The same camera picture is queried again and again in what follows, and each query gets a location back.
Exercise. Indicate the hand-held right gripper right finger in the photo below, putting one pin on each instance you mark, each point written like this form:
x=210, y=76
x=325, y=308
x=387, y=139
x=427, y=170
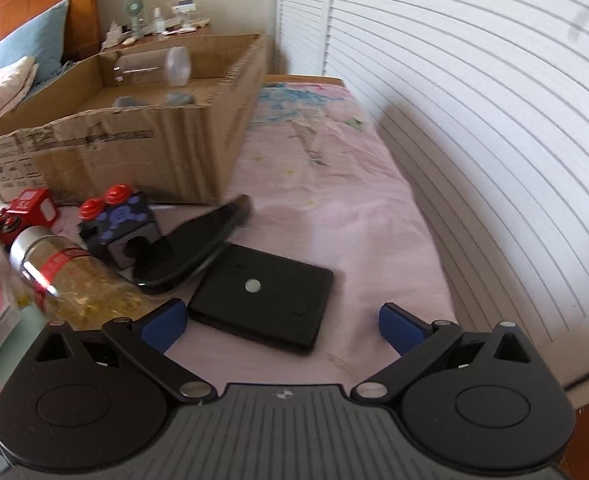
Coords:
x=399, y=327

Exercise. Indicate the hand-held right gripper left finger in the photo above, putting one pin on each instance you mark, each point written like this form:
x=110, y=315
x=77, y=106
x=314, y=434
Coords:
x=162, y=322

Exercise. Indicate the black glossy oval case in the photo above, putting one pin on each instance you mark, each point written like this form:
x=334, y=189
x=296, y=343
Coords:
x=184, y=250

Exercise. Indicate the black square box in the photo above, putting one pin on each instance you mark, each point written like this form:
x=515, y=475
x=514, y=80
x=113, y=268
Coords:
x=264, y=305

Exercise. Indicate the black cube toy red buttons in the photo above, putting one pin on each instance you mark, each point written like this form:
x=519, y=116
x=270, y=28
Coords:
x=119, y=220

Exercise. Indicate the glass jar with silver lid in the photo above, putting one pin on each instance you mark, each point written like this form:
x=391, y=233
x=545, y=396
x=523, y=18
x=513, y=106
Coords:
x=49, y=255

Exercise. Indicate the brown cardboard box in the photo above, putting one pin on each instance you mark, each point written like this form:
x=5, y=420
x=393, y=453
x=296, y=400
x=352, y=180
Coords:
x=164, y=150

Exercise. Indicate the red toy car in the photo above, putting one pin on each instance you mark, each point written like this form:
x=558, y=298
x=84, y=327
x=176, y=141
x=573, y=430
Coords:
x=29, y=207

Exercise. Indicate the small grey round item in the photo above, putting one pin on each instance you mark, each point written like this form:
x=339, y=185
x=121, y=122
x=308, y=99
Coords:
x=132, y=102

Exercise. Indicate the pale green oval case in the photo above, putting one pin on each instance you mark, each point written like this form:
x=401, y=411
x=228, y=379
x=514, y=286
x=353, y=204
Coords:
x=180, y=98

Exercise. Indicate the white louvered closet door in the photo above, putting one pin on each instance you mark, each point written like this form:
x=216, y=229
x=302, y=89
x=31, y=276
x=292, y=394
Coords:
x=474, y=110

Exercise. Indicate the clear jar with plastic lid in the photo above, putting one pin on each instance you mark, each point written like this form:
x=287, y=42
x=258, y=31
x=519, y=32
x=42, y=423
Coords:
x=144, y=66

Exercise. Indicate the cream folded quilt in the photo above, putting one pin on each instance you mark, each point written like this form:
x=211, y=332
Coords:
x=4, y=90

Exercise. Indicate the white charger clutter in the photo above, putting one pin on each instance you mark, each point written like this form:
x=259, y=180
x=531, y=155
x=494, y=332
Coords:
x=117, y=35

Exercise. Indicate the wooden nightstand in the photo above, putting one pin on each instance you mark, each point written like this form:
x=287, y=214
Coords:
x=189, y=32

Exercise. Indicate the clear spray bottle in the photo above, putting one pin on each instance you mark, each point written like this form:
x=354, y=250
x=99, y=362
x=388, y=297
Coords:
x=159, y=20

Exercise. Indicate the large blue pillow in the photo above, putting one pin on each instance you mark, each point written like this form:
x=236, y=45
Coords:
x=34, y=40

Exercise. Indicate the white phone stand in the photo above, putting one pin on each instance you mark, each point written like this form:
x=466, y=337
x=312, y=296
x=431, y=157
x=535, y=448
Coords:
x=184, y=12

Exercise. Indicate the small green desk fan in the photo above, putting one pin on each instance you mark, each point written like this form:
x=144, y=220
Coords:
x=132, y=10

